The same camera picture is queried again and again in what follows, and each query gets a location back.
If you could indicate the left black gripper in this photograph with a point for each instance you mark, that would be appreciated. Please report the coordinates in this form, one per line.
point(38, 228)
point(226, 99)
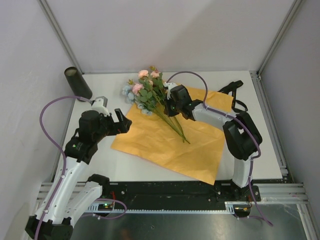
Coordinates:
point(124, 126)

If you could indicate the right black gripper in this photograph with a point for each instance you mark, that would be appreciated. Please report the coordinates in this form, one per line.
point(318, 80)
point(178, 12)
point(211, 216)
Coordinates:
point(167, 111)

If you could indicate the orange wrapping paper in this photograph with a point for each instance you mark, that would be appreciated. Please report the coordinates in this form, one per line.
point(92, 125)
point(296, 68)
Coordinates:
point(199, 157)

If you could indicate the artificial flower bunch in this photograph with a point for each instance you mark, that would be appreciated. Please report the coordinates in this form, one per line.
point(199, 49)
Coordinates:
point(148, 93)

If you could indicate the black ribbon gold lettering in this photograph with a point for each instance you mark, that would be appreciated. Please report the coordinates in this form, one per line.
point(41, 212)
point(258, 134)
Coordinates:
point(237, 106)

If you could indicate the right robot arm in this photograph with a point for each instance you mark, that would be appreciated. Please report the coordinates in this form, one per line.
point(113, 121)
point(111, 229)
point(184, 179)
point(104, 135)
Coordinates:
point(242, 137)

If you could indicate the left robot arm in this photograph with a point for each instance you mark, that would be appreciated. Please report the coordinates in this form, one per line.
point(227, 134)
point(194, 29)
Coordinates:
point(57, 216)

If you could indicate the black cylindrical vase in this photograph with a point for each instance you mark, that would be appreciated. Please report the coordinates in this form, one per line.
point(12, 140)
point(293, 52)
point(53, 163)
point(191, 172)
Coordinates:
point(78, 85)

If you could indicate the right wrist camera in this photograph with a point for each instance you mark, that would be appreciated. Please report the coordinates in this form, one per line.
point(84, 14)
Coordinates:
point(169, 86)

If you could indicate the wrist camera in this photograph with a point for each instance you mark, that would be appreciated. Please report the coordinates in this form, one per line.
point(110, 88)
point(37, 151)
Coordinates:
point(169, 86)
point(100, 105)

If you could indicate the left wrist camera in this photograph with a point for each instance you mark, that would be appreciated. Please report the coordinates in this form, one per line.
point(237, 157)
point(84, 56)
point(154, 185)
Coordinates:
point(100, 105)

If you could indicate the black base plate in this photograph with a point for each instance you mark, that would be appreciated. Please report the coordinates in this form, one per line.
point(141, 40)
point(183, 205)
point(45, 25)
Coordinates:
point(182, 196)

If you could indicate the grey slotted cable duct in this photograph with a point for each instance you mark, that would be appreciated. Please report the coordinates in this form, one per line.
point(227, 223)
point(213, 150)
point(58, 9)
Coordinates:
point(208, 207)

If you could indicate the right aluminium frame post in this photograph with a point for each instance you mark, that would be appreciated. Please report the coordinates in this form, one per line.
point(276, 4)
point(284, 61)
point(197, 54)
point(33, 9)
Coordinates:
point(283, 29)

